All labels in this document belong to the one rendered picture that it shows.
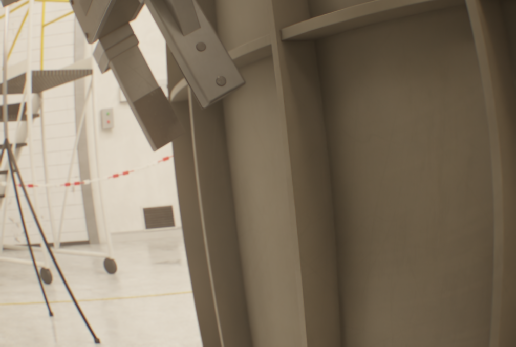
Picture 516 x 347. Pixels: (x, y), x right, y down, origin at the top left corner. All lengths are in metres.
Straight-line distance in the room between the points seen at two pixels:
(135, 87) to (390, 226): 0.22
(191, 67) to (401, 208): 0.15
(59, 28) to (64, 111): 0.99
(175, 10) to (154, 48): 8.07
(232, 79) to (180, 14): 0.05
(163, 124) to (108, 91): 7.70
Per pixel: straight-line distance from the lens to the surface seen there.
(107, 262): 5.36
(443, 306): 0.45
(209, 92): 0.43
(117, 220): 8.21
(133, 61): 0.57
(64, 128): 8.00
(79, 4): 0.56
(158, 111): 0.56
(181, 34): 0.44
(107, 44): 0.57
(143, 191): 8.30
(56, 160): 7.95
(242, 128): 0.66
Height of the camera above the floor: 0.70
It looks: 1 degrees up
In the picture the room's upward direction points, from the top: 6 degrees counter-clockwise
